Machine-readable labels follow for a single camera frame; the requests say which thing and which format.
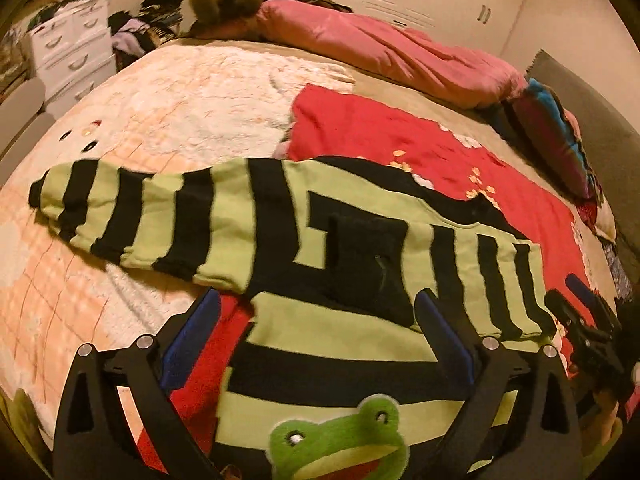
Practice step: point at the mixed cloth heap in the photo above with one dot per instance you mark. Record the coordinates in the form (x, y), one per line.
(50, 10)

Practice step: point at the colourful striped pillow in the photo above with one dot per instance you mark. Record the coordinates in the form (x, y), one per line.
(555, 135)

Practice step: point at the bed with tan sheet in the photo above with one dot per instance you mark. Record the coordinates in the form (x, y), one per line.
(400, 95)

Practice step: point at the green black striped sweater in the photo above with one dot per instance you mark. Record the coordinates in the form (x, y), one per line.
(260, 200)

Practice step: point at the red floral blanket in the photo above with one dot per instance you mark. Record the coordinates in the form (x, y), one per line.
(375, 125)

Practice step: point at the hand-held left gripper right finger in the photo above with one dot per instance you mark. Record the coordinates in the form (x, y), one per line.
(459, 356)

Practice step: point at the dark clothes pile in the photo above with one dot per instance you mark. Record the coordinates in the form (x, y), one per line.
(145, 35)

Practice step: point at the grey headboard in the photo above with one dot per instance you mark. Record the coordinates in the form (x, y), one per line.
(600, 110)

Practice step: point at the cream plush blanket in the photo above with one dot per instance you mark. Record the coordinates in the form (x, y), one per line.
(175, 100)

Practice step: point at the pink duvet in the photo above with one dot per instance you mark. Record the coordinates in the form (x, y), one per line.
(360, 40)

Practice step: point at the grey bed footboard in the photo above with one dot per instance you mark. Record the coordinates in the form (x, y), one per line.
(20, 105)

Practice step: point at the floral pillow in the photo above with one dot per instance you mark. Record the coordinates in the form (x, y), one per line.
(600, 220)

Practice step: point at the white drawer unit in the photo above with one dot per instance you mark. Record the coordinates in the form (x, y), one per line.
(70, 55)

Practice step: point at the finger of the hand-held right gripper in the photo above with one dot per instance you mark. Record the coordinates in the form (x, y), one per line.
(587, 294)
(562, 312)

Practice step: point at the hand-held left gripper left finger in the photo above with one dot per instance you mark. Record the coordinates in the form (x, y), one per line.
(192, 342)

